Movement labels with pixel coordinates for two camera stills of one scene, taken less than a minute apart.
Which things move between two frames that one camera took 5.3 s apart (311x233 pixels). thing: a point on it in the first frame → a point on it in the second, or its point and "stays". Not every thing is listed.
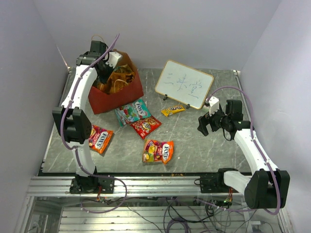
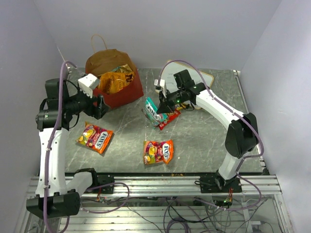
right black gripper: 206,119 → 165,106
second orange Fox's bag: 99,138 stays
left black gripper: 104,79 → 97,111
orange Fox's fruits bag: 160,151 stays
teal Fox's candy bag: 129,112 → 150,111
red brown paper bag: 101,102 stays
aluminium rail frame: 144,205 stays
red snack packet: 145,126 → 170,117
